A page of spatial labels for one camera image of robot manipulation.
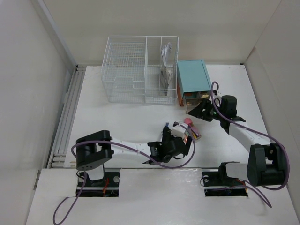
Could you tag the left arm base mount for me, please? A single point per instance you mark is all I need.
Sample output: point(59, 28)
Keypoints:
point(108, 186)

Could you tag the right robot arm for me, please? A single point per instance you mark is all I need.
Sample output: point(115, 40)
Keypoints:
point(267, 162)

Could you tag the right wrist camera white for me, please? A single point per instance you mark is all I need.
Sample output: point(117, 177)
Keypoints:
point(216, 95)

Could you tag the pink capped marker tube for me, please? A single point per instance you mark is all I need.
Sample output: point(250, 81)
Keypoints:
point(195, 132)

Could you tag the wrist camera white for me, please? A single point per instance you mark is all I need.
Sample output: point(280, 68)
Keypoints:
point(216, 95)
point(180, 129)

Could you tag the teal orange drawer box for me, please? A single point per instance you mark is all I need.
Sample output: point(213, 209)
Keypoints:
point(193, 81)

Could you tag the aluminium rail frame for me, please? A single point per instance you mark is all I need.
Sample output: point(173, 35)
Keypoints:
point(59, 147)

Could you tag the clear drawer gold knob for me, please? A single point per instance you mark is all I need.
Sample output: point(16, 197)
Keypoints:
point(193, 99)

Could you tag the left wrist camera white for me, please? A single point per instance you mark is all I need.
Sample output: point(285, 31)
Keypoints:
point(180, 129)

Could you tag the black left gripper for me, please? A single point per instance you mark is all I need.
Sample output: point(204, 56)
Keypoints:
point(167, 135)

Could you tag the white wire desk organizer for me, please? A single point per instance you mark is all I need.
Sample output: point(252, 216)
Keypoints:
point(131, 69)

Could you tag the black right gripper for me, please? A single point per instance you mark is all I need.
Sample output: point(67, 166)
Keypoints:
point(197, 112)

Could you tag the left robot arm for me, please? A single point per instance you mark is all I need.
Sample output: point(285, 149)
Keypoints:
point(93, 151)

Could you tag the grey spiral setup guide booklet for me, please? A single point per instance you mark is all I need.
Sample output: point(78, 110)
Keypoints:
point(166, 72)

